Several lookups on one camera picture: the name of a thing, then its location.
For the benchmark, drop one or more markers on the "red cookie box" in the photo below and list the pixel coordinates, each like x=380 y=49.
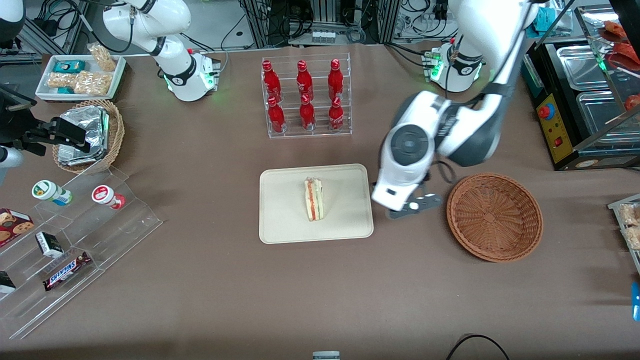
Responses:
x=12 y=225

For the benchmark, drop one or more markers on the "cream rectangular tray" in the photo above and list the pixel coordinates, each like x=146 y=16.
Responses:
x=285 y=210

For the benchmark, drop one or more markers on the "blue plastic object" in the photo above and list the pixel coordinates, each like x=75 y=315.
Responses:
x=636 y=300

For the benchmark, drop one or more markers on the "small teal snack box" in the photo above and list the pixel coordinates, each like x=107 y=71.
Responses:
x=66 y=90

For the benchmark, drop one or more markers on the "metal food pan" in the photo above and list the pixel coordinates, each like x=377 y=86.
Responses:
x=600 y=117
x=580 y=67

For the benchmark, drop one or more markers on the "small black white box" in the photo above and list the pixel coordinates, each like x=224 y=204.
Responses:
x=49 y=245

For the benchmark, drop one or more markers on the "rice cracker snack pack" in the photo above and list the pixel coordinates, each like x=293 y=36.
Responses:
x=631 y=214
x=634 y=238

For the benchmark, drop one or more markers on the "green lid yogurt cup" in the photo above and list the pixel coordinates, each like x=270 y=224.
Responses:
x=50 y=192

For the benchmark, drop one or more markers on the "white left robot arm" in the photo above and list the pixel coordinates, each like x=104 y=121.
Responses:
x=482 y=25

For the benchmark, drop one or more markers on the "clear acrylic bottle rack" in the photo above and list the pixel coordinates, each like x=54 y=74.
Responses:
x=320 y=131

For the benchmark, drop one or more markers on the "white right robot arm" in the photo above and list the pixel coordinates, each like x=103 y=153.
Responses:
x=170 y=20

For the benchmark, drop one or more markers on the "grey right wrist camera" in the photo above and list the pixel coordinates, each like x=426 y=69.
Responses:
x=10 y=157

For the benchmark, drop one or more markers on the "round brown wicker basket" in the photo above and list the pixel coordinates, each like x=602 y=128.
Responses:
x=495 y=217

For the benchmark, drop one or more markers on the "red cola bottle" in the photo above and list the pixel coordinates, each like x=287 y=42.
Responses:
x=271 y=80
x=304 y=80
x=307 y=115
x=276 y=117
x=336 y=114
x=335 y=80

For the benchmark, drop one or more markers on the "puffed rice snack bag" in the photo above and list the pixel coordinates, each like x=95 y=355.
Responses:
x=102 y=57
x=60 y=80
x=92 y=82

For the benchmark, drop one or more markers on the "clear acrylic stepped shelf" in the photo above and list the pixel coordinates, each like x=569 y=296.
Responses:
x=115 y=230

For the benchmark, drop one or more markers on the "foil wrapped packs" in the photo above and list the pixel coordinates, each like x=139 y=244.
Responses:
x=87 y=132

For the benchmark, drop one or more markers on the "tan wicker basket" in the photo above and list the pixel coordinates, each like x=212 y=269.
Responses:
x=116 y=130

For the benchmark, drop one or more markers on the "teal plastic bag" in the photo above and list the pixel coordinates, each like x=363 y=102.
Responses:
x=545 y=20

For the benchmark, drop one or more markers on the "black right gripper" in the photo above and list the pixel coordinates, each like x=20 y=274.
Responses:
x=26 y=131

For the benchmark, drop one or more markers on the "Snickers chocolate bar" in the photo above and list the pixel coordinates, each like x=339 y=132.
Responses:
x=66 y=271

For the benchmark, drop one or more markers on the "black glass food warmer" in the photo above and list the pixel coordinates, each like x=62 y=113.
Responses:
x=555 y=130

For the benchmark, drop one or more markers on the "triangle sandwich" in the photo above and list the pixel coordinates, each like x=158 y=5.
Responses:
x=314 y=200

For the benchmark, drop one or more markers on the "red lid yogurt cup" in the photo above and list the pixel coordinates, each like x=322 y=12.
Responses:
x=106 y=196

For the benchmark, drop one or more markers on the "white snack tray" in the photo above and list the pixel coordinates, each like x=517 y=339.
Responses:
x=45 y=89

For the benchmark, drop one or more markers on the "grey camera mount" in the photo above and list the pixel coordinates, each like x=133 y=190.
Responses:
x=326 y=355

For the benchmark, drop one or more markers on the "grey tray with snacks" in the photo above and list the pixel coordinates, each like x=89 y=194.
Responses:
x=616 y=205

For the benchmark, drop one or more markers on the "black snack pack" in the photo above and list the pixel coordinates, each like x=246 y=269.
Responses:
x=6 y=282

